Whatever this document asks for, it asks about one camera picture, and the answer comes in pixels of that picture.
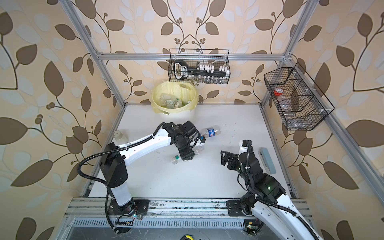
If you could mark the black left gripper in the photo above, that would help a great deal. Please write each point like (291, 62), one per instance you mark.
(188, 154)

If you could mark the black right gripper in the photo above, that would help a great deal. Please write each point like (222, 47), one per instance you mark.
(234, 158)

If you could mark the clear bottle blue cap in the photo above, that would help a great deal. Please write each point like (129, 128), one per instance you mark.
(210, 132)

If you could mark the clear bottle green white label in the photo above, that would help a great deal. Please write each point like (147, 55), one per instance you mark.
(169, 101)

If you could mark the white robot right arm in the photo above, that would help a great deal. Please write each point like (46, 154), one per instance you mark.
(266, 199)

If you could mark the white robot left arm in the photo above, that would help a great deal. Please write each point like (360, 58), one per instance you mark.
(115, 160)

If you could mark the white ribbed trash bin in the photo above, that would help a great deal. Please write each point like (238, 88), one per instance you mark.
(176, 112)

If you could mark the yellow plastic bin liner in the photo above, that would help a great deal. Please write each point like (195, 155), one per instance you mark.
(186, 92)

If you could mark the light blue grey case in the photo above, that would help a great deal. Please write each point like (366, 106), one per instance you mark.
(267, 161)

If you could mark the black white tool in basket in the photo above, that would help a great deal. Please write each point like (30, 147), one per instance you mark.
(184, 71)

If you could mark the red cap item in basket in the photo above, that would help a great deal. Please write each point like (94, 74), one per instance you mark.
(278, 92)

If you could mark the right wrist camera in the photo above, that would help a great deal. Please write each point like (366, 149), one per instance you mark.
(244, 146)

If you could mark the black wire basket back wall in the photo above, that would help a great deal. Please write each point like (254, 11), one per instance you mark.
(217, 57)

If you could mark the black wire basket wall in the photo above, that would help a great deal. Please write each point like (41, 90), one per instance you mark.
(217, 57)
(302, 106)

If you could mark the black wire basket right wall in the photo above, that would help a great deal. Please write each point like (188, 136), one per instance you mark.
(302, 106)

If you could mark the metal base rail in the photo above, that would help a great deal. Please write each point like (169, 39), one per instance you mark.
(161, 213)

